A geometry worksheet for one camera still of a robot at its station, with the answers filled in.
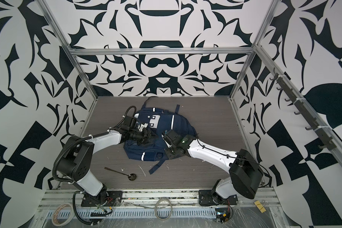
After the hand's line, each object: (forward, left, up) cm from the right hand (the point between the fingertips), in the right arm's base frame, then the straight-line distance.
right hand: (168, 151), depth 82 cm
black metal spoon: (-12, +21, -6) cm, 25 cm away
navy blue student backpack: (+3, +10, -3) cm, 11 cm away
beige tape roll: (-29, +54, -6) cm, 62 cm away
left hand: (+8, +6, +2) cm, 11 cm away
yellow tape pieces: (-27, -46, -9) cm, 54 cm away
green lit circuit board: (-29, -27, -10) cm, 40 cm away
